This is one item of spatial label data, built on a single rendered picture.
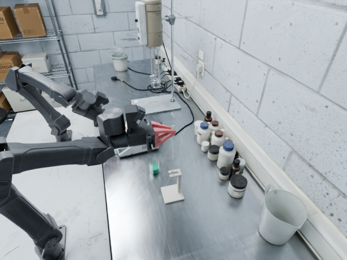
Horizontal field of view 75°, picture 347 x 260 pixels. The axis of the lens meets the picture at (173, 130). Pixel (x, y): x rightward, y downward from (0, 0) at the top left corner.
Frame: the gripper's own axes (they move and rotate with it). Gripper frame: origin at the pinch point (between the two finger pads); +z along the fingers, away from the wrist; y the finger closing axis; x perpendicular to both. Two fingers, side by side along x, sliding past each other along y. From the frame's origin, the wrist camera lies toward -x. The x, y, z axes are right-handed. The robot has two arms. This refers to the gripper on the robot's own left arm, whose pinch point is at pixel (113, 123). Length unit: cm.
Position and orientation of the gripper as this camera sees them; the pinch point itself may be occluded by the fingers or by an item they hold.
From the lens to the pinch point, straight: 114.9
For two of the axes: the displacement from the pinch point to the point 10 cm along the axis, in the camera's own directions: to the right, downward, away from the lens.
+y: -3.2, -5.7, 7.6
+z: 7.2, 3.7, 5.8
